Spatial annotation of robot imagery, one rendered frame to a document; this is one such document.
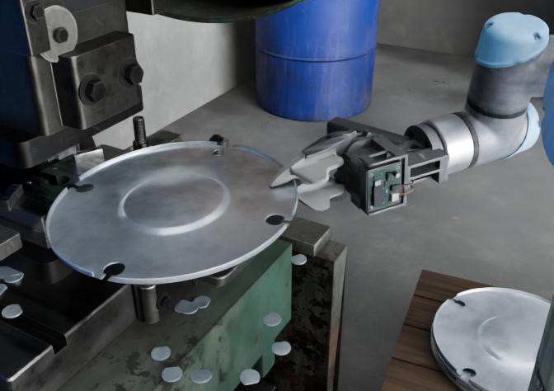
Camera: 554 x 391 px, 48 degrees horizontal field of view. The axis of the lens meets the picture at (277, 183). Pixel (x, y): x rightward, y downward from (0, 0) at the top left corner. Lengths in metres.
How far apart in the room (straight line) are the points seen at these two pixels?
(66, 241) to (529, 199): 1.99
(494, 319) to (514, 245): 0.96
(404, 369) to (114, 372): 0.58
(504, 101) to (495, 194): 1.67
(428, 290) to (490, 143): 0.57
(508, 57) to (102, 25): 0.46
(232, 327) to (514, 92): 0.46
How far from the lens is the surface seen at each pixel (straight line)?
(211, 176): 0.78
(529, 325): 1.26
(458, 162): 0.81
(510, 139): 0.84
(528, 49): 0.78
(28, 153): 0.71
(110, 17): 0.74
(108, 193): 0.78
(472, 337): 1.21
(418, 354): 1.19
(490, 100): 0.80
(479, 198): 2.41
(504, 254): 2.13
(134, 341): 0.78
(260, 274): 0.86
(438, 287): 1.35
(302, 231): 0.95
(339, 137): 0.75
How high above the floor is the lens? 1.17
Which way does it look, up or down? 29 degrees down
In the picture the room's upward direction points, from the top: straight up
